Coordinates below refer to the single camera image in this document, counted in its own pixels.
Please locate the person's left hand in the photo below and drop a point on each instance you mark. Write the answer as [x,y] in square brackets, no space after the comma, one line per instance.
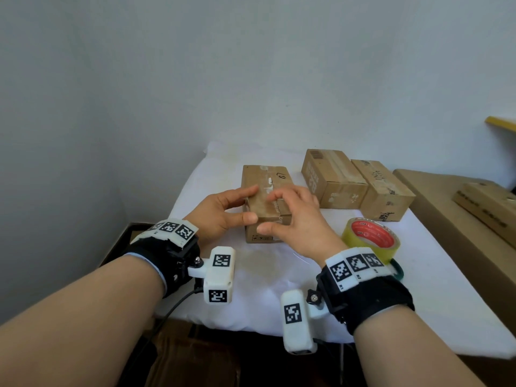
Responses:
[207,217]

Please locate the person's right hand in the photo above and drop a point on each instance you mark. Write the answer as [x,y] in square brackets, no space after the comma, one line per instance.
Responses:
[310,229]

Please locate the person's right thumb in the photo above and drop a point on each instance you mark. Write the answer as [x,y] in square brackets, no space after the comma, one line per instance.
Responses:
[272,228]

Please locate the person's left thumb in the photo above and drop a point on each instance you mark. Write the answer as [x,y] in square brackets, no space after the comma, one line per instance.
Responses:
[242,219]

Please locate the small taped cardboard box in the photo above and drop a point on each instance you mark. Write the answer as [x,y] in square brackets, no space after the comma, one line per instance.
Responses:
[262,179]

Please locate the person's left forearm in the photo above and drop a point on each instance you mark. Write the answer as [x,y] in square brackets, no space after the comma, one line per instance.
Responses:
[80,322]

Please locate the person's right forearm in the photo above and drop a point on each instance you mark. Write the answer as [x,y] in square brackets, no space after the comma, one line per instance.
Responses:
[403,350]

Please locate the cardboard box with wide tape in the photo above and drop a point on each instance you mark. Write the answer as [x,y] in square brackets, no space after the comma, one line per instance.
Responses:
[332,177]

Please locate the yellow tape roll red core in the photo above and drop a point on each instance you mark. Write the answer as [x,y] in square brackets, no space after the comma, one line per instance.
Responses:
[373,233]

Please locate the cardboard box with handwriting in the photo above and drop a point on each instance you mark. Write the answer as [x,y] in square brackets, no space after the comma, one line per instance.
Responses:
[383,189]

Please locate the brown cardboard under table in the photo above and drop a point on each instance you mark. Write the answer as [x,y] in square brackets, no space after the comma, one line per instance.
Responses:
[189,358]

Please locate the large brown cardboard box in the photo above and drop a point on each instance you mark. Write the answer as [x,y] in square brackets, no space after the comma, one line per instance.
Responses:
[443,221]

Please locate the white table cloth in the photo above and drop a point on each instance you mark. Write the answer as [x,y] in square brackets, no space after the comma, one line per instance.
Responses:
[435,286]

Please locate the flat printed cardboard box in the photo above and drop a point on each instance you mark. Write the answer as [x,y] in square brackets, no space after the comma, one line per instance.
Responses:
[487,205]

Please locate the yellow board edge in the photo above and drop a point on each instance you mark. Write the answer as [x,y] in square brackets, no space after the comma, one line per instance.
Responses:
[502,123]

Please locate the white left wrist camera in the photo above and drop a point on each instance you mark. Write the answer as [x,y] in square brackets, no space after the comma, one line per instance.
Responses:
[219,278]

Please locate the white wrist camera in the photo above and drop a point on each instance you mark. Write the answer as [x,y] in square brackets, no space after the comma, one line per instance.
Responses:
[296,326]
[219,278]

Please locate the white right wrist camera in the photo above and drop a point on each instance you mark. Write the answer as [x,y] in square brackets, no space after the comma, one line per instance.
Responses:
[296,326]

